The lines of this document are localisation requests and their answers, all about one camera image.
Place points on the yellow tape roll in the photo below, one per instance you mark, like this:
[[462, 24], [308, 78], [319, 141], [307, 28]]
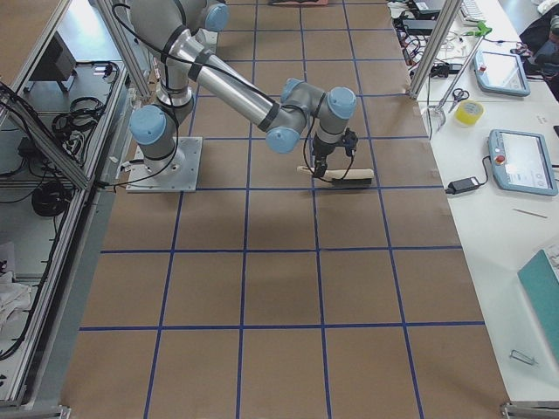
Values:
[[469, 112]]

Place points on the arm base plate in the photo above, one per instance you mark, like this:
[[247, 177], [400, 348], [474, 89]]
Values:
[[169, 176]]

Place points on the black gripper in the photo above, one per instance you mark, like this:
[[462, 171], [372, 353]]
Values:
[[323, 151]]

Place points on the white hand brush black bristles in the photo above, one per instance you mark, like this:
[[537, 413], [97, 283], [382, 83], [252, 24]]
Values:
[[348, 177]]

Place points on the blue teach pendant near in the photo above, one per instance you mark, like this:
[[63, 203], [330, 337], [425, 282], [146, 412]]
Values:
[[520, 162]]

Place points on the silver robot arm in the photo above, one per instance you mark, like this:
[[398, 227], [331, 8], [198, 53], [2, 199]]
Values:
[[169, 31]]

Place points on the black scissors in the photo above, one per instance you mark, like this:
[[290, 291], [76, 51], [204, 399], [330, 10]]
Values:
[[458, 94]]

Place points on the teal notebook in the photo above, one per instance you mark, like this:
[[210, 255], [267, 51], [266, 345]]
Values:
[[539, 278]]

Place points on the blue teach pendant far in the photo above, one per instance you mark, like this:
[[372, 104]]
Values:
[[500, 73]]

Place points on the black power adapter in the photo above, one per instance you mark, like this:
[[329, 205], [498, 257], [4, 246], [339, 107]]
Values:
[[463, 185]]

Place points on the blue teach pendant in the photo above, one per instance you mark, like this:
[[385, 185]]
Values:
[[500, 73], [520, 162]]

